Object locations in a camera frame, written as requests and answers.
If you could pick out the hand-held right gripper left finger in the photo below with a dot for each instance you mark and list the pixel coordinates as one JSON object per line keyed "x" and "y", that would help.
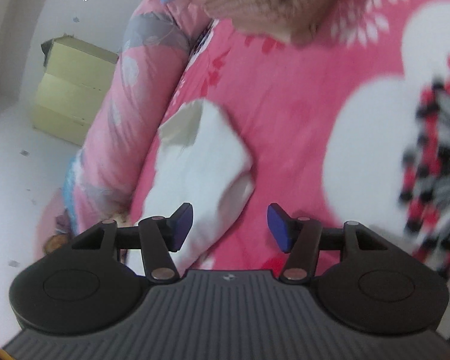
{"x": 183, "y": 228}

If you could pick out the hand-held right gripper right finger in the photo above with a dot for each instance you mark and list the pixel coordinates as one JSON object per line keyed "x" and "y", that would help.
{"x": 278, "y": 228}

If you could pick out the white sweatshirt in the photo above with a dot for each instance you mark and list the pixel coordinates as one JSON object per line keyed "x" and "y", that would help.
{"x": 195, "y": 165}

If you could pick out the pink floral blanket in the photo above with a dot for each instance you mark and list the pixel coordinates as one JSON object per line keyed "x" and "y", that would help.
{"x": 285, "y": 120}

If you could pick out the blue quilt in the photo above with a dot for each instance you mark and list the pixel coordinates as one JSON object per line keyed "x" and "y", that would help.
{"x": 70, "y": 191}

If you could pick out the pink floral quilt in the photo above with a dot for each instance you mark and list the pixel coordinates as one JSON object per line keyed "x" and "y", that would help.
{"x": 108, "y": 131}

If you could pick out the pale yellow wardrobe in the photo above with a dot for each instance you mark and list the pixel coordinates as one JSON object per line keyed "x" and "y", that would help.
{"x": 67, "y": 93}

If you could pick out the dark bundle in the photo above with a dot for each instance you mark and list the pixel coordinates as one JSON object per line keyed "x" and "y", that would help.
{"x": 44, "y": 48}

